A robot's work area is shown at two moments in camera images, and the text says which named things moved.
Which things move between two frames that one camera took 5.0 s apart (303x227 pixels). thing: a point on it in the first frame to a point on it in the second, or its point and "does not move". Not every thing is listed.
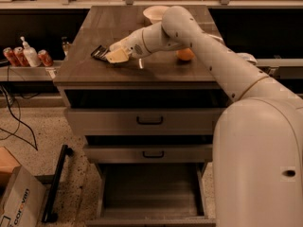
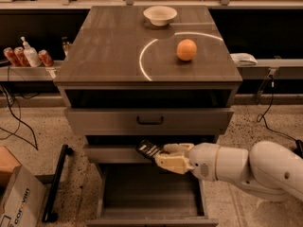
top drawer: [144, 121] does not move
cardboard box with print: [22, 195] does not move
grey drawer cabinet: [150, 125] does not move
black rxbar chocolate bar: [99, 52] to [149, 148]
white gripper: [130, 46] to [204, 161]
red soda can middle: [21, 57] does not move
